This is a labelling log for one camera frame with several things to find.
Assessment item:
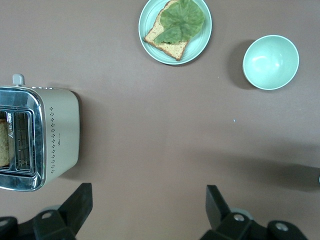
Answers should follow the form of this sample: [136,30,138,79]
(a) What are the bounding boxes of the toast slice in toaster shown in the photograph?
[0,118,12,168]

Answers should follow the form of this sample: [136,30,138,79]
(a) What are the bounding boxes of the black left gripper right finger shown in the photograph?
[199,184,310,240]

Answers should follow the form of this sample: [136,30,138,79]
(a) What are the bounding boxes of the beige and chrome toaster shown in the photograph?
[0,73,81,193]

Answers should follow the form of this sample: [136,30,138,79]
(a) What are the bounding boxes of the green lettuce leaf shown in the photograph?
[153,0,207,46]

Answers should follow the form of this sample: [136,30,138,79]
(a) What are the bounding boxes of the pale green bowl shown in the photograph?
[241,34,300,91]

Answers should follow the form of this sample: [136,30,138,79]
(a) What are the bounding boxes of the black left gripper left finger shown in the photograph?
[0,182,94,240]

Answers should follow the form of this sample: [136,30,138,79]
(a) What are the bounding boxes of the pale green plate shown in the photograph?
[138,0,213,66]

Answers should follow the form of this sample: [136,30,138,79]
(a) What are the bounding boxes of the brown bread slice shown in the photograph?
[143,0,191,62]

